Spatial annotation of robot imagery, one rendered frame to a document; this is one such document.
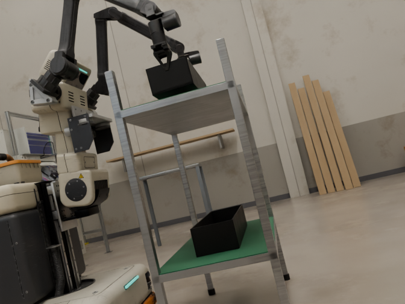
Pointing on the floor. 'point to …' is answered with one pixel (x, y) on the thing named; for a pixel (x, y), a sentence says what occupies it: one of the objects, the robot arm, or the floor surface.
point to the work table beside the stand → (172, 173)
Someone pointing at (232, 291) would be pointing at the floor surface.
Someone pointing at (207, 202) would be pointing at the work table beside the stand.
